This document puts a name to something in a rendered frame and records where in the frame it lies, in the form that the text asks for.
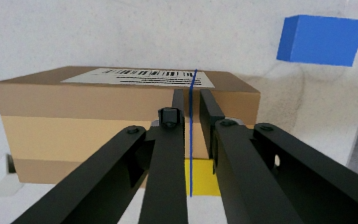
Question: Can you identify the brown cardboard box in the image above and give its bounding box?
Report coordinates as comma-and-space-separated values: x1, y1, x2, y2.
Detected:
0, 66, 261, 185

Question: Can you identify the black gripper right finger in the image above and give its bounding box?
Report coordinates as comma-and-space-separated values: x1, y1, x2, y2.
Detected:
199, 89, 358, 224

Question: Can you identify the blue rectangular block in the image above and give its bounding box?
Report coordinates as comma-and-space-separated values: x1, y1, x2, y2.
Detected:
276, 14, 358, 67

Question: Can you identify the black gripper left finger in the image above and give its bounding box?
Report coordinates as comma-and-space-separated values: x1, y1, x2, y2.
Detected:
10, 89, 189, 224

